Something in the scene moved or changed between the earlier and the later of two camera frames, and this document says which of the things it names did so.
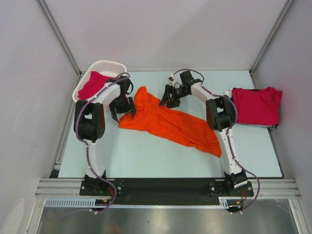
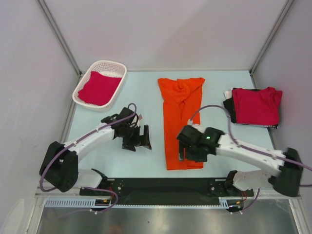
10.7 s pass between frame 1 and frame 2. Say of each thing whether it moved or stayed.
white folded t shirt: stayed
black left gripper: moved
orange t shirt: moved
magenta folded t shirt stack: stayed
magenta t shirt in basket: stayed
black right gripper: moved
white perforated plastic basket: stayed
